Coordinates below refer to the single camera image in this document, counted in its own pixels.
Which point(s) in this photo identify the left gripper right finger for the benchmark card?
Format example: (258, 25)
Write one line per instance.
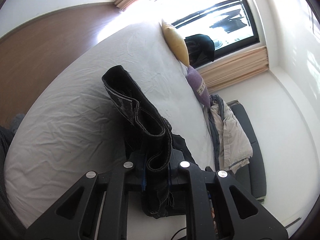
(176, 178)

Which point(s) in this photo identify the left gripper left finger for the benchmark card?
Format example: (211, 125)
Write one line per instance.
(135, 172)

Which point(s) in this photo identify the black pants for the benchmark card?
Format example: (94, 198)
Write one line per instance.
(148, 133)

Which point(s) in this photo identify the beige grey folded duvet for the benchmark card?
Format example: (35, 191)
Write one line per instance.
(231, 147)

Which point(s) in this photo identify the white bed mattress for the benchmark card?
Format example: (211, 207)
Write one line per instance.
(65, 172)

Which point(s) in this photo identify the purple cushion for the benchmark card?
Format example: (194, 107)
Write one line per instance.
(197, 83)

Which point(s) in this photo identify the beige curtain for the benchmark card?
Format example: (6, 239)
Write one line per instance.
(235, 69)

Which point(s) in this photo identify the yellow cushion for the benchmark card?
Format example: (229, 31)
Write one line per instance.
(175, 42)

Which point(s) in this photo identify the window frame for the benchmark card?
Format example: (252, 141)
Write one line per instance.
(229, 23)

